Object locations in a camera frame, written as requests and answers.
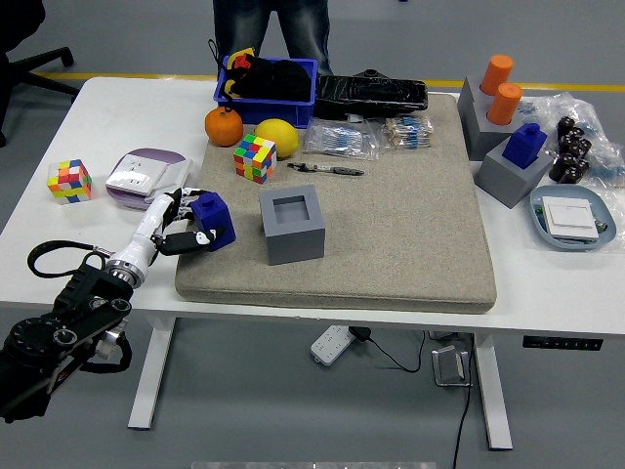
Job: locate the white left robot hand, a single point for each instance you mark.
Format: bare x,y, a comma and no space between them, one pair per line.
146,229

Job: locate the blue square seal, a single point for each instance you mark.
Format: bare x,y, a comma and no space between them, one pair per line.
522,146
217,220

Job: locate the grey square seal holder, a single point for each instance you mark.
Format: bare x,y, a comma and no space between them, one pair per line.
488,141
293,244
508,185
471,88

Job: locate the orange round seal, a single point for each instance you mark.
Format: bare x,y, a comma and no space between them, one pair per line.
505,103
497,73

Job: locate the white blank panel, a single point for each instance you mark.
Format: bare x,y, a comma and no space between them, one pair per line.
173,176

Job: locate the colourful puzzle cube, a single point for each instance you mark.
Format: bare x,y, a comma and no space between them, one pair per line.
254,158
68,183

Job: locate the orange fruit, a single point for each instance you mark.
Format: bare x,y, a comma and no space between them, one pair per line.
223,128

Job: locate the white table leg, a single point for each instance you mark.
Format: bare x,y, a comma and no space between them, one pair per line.
154,371
490,391

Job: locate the yellow lemon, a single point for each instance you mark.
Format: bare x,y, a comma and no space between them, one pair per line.
278,137

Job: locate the blue plastic bin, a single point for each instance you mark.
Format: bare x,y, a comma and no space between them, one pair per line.
273,112

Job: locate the black office chair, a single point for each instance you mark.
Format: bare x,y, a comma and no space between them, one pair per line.
49,57

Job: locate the yellow red toy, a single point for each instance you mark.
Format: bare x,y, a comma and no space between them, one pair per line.
243,52

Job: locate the black pen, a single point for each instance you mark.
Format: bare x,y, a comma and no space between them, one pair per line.
342,170

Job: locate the black fabric pouch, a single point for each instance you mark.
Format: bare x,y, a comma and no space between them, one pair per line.
288,80

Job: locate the clear bag blue resistors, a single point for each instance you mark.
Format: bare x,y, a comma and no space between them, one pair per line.
337,139

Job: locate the white power strip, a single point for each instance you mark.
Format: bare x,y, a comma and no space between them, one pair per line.
329,344

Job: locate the person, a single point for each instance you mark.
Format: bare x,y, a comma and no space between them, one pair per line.
237,24

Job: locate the grey-brown fabric mat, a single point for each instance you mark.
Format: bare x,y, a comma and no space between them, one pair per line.
390,234

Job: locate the black round knob piece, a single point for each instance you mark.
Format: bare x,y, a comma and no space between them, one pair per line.
371,73

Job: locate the clear bag tan resistors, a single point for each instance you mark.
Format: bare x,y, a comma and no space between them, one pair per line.
407,133

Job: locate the light-blue plastic tray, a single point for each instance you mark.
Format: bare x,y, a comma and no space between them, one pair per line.
561,191

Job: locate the black cylinder capacitor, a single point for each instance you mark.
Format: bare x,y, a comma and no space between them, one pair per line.
566,124
582,148
577,172
571,139
561,166

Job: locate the black table control panel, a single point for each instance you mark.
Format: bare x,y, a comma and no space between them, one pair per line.
561,343

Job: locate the clear plastic bag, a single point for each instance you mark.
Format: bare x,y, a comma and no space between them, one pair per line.
616,210
605,146

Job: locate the white wall socket panel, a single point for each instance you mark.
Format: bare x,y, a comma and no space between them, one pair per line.
132,173

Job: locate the silver metal bracket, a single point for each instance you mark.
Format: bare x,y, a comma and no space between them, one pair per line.
446,366

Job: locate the white wall switch panel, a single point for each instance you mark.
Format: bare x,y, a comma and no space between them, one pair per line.
569,217

